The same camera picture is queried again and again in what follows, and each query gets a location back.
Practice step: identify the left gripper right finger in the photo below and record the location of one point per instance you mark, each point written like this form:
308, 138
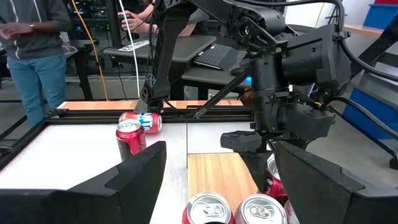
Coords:
335, 202

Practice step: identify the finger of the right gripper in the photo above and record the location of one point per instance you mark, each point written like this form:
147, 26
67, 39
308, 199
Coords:
256, 171

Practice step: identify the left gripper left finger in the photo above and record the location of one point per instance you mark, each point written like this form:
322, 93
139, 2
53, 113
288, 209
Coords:
93, 205

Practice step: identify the red Fanta can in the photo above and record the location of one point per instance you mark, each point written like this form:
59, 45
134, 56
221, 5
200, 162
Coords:
146, 121
207, 211
275, 186
130, 140

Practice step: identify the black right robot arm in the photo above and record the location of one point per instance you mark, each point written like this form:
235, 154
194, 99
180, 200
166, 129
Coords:
258, 21

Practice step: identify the wooden shelf with black legs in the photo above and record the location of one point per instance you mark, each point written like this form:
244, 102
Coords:
217, 171

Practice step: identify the black laptop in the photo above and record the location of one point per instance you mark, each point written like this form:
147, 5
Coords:
217, 56

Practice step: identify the grey equipment case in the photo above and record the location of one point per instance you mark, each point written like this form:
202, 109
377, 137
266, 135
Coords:
205, 76
180, 46

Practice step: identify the blue panel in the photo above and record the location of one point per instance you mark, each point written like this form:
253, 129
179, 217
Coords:
379, 17
373, 105

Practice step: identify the white printed paper tag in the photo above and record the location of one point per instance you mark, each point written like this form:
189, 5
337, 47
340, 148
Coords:
133, 46

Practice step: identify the person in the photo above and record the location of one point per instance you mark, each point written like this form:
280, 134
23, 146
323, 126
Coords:
34, 46
133, 21

